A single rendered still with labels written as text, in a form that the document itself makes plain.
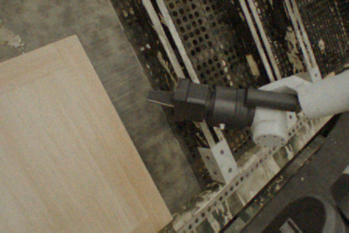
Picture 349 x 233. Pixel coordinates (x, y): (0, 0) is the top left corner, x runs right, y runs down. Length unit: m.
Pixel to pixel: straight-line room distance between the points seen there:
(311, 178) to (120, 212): 1.61
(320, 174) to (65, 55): 1.88
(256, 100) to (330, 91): 0.12
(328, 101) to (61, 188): 0.59
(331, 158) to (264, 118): 1.79
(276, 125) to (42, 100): 0.51
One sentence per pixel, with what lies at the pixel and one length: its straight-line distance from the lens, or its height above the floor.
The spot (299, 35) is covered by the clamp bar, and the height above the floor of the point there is 1.14.
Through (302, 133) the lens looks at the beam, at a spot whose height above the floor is 0.86.
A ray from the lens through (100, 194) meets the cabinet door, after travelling 0.73.
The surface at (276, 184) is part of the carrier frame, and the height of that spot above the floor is 0.18.
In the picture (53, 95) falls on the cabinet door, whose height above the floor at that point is 1.24.
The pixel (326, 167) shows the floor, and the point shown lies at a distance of 2.25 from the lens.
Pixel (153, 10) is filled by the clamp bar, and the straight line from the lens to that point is 0.75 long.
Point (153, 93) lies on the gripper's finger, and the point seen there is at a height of 1.28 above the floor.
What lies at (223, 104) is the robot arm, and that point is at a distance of 0.54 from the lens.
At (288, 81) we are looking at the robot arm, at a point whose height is 1.33.
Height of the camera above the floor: 1.67
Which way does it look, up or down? 45 degrees down
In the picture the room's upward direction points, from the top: straight up
